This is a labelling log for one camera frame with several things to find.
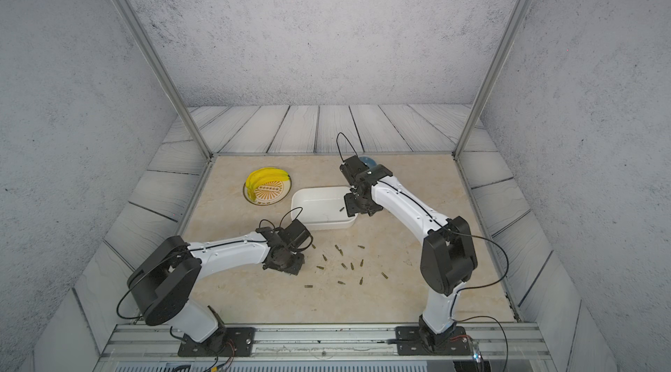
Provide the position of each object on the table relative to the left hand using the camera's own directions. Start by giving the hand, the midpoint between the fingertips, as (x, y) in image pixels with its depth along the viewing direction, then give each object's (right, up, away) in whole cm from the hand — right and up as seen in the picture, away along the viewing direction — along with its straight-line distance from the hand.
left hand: (299, 270), depth 87 cm
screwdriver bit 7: (+21, +2, +2) cm, 21 cm away
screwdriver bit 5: (+15, +1, +1) cm, 15 cm away
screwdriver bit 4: (+13, +6, +4) cm, 15 cm away
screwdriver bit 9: (+14, -3, -3) cm, 14 cm away
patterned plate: (-15, +24, +20) cm, 35 cm away
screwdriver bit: (+14, +18, +14) cm, 27 cm away
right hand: (+20, +21, -1) cm, 29 cm away
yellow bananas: (-18, +31, +19) cm, 41 cm away
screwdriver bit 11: (+28, -1, -1) cm, 28 cm away
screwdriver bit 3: (+9, +3, +2) cm, 9 cm away
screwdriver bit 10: (+20, -3, -3) cm, 21 cm away
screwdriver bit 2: (+7, +1, 0) cm, 7 cm away
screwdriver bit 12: (+3, -4, -3) cm, 6 cm away
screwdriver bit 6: (+17, +1, +1) cm, 18 cm away
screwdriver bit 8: (+21, +6, +5) cm, 22 cm away
